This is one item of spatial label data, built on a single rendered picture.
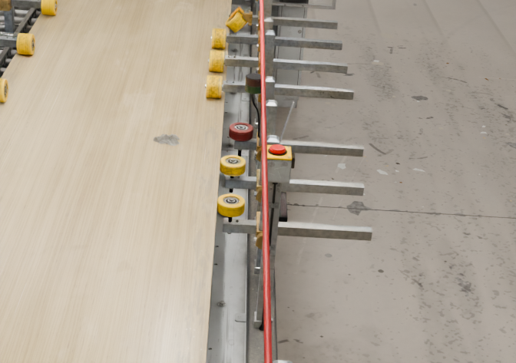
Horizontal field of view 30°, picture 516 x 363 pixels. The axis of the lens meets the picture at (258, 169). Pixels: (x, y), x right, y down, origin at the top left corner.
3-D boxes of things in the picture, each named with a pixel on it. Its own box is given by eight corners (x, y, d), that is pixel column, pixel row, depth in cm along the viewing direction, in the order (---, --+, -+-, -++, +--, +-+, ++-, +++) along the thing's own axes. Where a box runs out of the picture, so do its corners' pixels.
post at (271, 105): (265, 235, 309) (277, 99, 287) (265, 242, 306) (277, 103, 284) (254, 235, 309) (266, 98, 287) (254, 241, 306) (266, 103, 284)
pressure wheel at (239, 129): (251, 152, 330) (253, 121, 325) (251, 162, 323) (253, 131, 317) (227, 150, 330) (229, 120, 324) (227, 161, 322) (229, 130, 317)
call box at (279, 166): (288, 173, 243) (291, 145, 239) (289, 186, 236) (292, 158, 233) (260, 171, 242) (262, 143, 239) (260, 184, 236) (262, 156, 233)
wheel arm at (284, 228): (369, 237, 285) (371, 225, 283) (370, 243, 282) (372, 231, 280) (222, 229, 283) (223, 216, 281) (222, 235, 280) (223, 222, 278)
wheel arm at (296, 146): (361, 155, 328) (362, 143, 326) (362, 160, 325) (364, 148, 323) (233, 146, 326) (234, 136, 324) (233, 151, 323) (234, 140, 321)
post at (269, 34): (265, 154, 351) (275, 29, 329) (265, 158, 348) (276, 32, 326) (255, 153, 351) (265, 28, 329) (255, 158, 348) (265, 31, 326)
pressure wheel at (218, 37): (225, 47, 382) (225, 51, 390) (226, 27, 382) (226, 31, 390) (210, 46, 381) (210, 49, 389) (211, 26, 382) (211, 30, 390)
